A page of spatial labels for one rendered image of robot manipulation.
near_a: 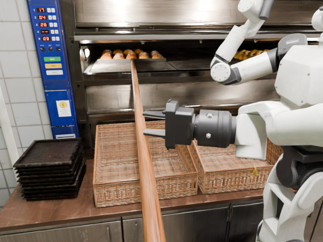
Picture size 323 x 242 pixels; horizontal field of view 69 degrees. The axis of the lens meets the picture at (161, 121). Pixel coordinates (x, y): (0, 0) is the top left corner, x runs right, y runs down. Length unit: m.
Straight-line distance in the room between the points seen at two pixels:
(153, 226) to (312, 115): 0.30
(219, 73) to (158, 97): 0.68
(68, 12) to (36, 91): 0.51
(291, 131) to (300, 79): 0.35
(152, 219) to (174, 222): 1.04
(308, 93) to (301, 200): 0.38
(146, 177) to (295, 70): 0.57
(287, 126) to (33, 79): 1.42
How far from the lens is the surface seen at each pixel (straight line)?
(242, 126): 0.55
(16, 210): 1.49
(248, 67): 1.02
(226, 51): 1.03
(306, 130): 0.44
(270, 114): 0.50
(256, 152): 0.55
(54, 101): 1.59
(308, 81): 0.76
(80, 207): 1.38
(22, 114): 1.71
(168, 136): 0.57
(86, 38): 1.36
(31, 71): 1.61
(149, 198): 0.41
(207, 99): 1.67
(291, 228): 1.09
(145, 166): 0.48
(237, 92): 1.76
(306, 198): 0.96
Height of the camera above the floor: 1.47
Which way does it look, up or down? 22 degrees down
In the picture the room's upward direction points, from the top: straight up
